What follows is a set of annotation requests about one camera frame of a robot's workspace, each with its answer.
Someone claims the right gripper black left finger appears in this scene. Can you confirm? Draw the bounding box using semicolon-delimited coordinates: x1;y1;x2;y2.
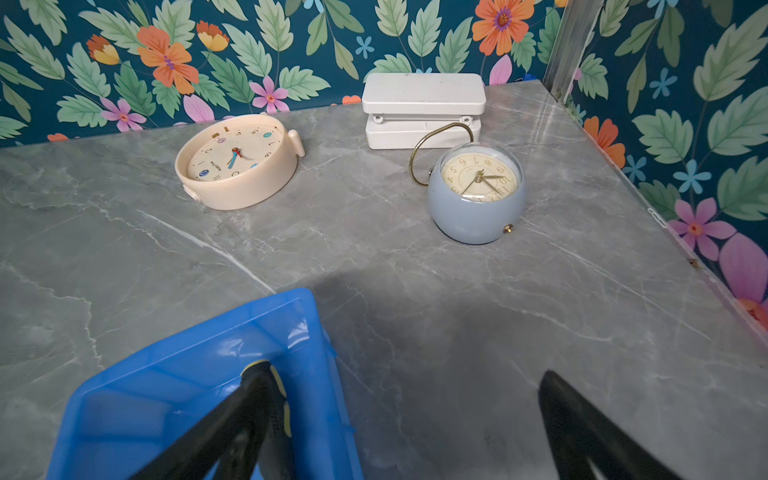
131;377;266;479

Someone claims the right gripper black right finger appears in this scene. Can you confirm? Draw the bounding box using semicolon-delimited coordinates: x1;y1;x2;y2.
538;370;679;479

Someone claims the black yellow screwdriver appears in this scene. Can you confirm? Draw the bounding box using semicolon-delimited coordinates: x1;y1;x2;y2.
241;360;298;479

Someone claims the blue plastic bin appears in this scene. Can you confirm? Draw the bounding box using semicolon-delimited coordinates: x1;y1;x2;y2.
47;288;363;479

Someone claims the blue globe alarm clock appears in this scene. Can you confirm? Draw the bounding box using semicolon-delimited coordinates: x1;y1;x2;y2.
408;122;527;245

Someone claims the peach round clock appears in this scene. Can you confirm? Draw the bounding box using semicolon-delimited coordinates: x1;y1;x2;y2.
174;114;305;211

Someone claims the white plastic box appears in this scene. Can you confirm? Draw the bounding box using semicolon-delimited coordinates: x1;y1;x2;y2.
362;73;486;150

